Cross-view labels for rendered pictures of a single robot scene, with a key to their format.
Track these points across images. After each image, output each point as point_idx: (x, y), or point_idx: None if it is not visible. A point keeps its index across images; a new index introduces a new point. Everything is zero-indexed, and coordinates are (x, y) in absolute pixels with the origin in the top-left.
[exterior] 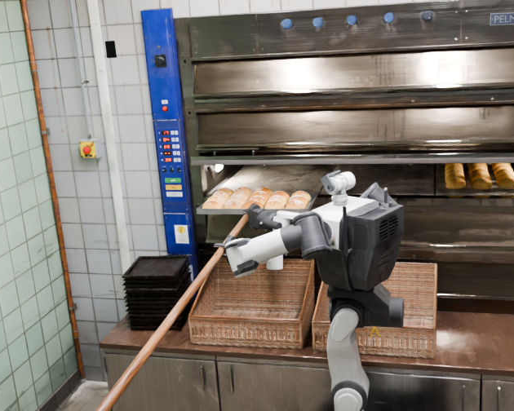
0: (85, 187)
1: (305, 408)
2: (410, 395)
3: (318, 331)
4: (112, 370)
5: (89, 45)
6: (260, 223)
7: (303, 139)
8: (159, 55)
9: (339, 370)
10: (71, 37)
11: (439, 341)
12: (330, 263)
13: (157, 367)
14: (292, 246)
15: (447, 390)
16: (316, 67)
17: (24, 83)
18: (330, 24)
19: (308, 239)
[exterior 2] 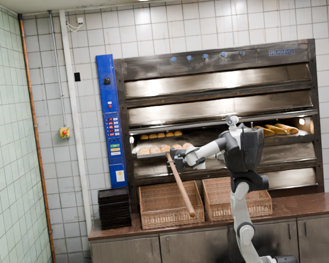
0: (60, 156)
1: (210, 254)
2: (263, 235)
3: (212, 210)
4: (96, 253)
5: (64, 75)
6: (178, 155)
7: (185, 116)
8: (106, 78)
9: (240, 217)
10: (53, 72)
11: None
12: (234, 158)
13: (124, 246)
14: (222, 147)
15: (281, 229)
16: (189, 80)
17: (26, 97)
18: (195, 58)
19: (230, 142)
